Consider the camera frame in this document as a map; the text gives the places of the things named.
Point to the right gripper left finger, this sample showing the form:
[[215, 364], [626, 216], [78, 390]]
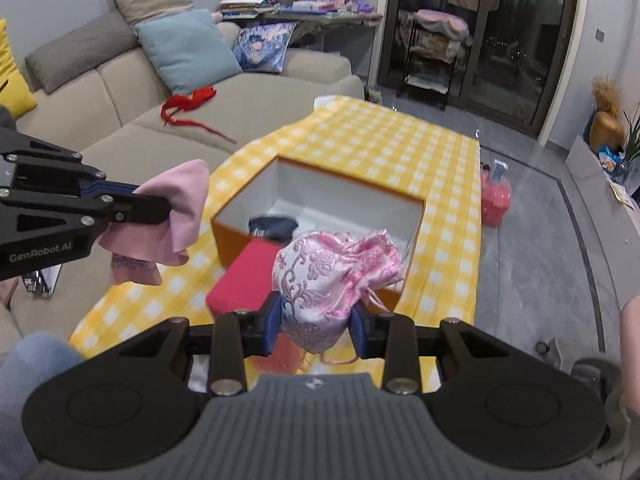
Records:
[[220, 349]]

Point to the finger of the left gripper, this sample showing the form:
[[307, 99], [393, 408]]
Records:
[[125, 208], [125, 189]]

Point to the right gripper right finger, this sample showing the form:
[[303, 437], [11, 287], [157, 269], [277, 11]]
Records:
[[398, 341]]

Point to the pink soft cloth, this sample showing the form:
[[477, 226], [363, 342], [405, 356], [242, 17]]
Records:
[[139, 248]]

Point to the pink embroidered drawstring pouch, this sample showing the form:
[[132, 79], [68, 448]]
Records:
[[321, 276]]

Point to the red square gift box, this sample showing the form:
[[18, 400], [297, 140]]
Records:
[[247, 282]]

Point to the beige sofa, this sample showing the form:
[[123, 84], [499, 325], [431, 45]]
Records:
[[111, 114]]

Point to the dark navy cloth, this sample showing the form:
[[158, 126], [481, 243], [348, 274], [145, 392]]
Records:
[[275, 228]]

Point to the yellow cushion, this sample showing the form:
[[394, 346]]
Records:
[[16, 96]]

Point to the red ribbon cloth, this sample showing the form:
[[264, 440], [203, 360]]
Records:
[[177, 104]]

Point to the grey cushion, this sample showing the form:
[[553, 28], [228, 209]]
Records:
[[84, 48]]

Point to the orange open cardboard box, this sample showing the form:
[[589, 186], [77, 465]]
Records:
[[319, 200]]

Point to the light blue cushion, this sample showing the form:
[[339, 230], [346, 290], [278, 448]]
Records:
[[187, 51]]

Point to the yellow checkered tablecloth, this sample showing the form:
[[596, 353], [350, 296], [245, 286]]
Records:
[[350, 166]]

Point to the blue anime print cushion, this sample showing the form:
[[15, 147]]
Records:
[[262, 48]]

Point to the grey tv cabinet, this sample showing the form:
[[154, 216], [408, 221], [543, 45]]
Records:
[[613, 217]]

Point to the black shelf rack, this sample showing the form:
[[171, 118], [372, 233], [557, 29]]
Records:
[[435, 42]]

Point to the golden vase dried flowers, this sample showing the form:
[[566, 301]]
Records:
[[606, 128]]

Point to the green potted plant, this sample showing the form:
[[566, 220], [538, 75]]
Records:
[[632, 147]]

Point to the glass sliding door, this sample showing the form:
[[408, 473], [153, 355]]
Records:
[[511, 71]]

